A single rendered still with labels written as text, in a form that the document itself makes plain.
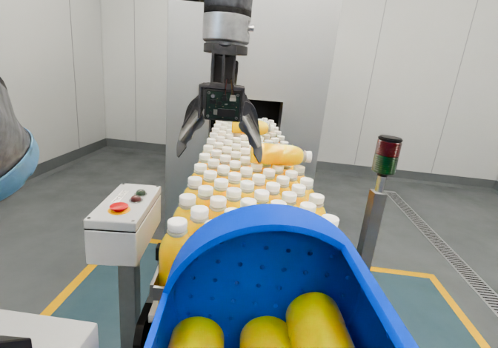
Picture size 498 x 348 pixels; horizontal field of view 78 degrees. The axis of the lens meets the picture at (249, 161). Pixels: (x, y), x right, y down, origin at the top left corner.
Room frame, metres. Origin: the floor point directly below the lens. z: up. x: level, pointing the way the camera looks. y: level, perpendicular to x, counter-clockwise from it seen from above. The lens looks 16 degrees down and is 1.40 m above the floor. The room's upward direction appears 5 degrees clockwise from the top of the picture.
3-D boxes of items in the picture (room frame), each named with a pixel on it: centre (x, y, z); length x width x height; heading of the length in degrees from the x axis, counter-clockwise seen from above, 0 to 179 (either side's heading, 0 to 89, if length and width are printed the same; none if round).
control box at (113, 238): (0.63, 0.26, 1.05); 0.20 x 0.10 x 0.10; 3
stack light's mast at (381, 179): (0.84, -0.38, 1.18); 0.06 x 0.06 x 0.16
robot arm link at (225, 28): (0.53, 0.05, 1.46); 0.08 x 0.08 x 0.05
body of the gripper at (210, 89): (0.52, 0.05, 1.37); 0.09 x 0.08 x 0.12; 3
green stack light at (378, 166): (0.84, -0.38, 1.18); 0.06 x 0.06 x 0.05
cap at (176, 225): (0.55, 0.13, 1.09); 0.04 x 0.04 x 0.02
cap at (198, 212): (0.61, 0.10, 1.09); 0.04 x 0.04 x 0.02
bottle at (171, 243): (0.55, 0.13, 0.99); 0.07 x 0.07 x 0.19
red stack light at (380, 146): (0.84, -0.38, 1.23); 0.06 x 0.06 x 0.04
